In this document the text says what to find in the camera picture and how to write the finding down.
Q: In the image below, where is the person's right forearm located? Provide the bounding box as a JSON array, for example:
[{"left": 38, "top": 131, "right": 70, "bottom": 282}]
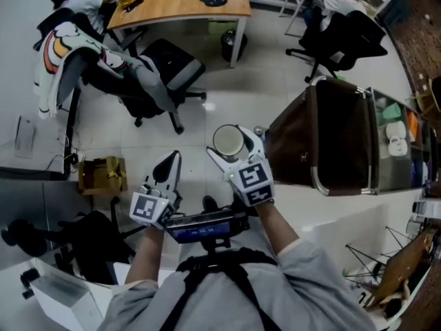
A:
[{"left": 254, "top": 200, "right": 301, "bottom": 257}]

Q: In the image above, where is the white cup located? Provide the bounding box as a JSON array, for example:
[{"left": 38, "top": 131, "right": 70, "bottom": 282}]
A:
[{"left": 212, "top": 123, "right": 246, "bottom": 159}]

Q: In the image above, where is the black chest harness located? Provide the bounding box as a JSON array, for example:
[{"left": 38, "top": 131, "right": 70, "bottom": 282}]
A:
[{"left": 167, "top": 246, "right": 280, "bottom": 331}]

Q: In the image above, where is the white mug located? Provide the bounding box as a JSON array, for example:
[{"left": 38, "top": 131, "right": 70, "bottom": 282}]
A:
[
  {"left": 384, "top": 120, "right": 408, "bottom": 139},
  {"left": 387, "top": 136, "right": 410, "bottom": 159}
]

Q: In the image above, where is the cardboard box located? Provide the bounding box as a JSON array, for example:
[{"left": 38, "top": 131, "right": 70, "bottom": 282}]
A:
[{"left": 77, "top": 156, "right": 129, "bottom": 197}]

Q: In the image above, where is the white colourful jacket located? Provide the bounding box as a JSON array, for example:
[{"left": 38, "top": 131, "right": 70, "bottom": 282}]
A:
[{"left": 33, "top": 21, "right": 136, "bottom": 121}]

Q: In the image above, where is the person's left forearm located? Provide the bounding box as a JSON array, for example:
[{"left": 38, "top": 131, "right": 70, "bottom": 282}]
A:
[{"left": 123, "top": 224, "right": 167, "bottom": 286}]

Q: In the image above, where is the person's black shoe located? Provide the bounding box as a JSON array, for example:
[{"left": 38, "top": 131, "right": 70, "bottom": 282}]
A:
[{"left": 202, "top": 194, "right": 219, "bottom": 215}]

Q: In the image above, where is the black chest-mounted device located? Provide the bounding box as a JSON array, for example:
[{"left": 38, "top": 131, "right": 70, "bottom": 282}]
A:
[{"left": 164, "top": 208, "right": 252, "bottom": 254}]

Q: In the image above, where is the white cabinet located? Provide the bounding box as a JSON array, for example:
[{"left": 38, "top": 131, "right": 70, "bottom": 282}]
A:
[{"left": 19, "top": 256, "right": 116, "bottom": 331}]

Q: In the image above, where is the grey desk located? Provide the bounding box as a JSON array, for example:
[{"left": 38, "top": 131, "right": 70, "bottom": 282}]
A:
[{"left": 0, "top": 81, "right": 82, "bottom": 182}]

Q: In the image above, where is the steel cart with brown bag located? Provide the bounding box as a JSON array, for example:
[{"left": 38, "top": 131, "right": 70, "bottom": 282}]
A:
[{"left": 264, "top": 75, "right": 427, "bottom": 197}]

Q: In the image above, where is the grey and black office chair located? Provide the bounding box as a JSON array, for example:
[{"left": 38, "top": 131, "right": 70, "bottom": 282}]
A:
[{"left": 57, "top": 38, "right": 208, "bottom": 136}]

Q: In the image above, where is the yellow chair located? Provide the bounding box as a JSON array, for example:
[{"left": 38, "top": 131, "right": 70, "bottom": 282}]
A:
[{"left": 409, "top": 77, "right": 441, "bottom": 117}]

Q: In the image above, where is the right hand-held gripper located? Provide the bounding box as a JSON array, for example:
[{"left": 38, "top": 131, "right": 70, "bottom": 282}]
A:
[{"left": 206, "top": 126, "right": 276, "bottom": 207}]

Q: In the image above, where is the brown wooden table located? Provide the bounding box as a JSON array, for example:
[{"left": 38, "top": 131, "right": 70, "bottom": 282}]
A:
[{"left": 364, "top": 225, "right": 441, "bottom": 312}]

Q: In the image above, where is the black phone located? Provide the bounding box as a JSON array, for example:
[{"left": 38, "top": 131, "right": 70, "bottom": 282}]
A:
[{"left": 123, "top": 0, "right": 145, "bottom": 14}]

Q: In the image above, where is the orange item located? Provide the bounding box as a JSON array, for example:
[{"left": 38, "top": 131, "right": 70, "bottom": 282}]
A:
[{"left": 406, "top": 110, "right": 420, "bottom": 143}]

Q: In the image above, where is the black swivel chair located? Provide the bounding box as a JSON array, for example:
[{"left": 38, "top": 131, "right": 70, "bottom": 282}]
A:
[{"left": 0, "top": 197, "right": 147, "bottom": 286}]

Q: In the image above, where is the wooden desk with white legs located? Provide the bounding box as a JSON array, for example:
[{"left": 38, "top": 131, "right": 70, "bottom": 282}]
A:
[{"left": 106, "top": 0, "right": 253, "bottom": 69}]

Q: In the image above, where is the person's grey shirt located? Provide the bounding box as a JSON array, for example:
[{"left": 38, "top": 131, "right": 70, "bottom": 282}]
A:
[{"left": 99, "top": 236, "right": 377, "bottom": 331}]

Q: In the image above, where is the black waste bin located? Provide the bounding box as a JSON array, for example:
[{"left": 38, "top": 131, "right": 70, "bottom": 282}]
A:
[{"left": 220, "top": 29, "right": 249, "bottom": 63}]

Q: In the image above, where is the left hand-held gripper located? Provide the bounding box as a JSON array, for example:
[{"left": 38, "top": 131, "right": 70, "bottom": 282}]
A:
[{"left": 128, "top": 150, "right": 183, "bottom": 230}]

